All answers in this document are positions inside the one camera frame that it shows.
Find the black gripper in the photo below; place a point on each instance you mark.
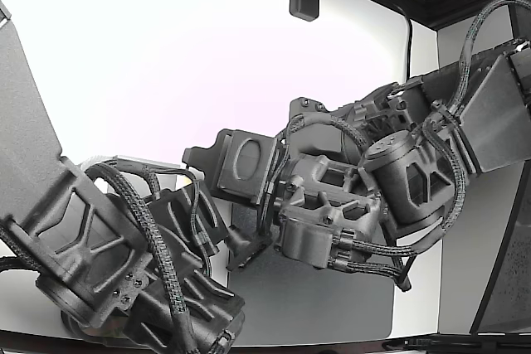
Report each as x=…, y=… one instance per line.
x=245, y=159

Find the dark gray printed robot arm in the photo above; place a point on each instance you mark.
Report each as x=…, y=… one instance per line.
x=29, y=122
x=394, y=180

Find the gray rubber mat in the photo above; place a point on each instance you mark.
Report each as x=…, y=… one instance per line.
x=311, y=308

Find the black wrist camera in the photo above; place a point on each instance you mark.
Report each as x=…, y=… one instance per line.
x=245, y=250

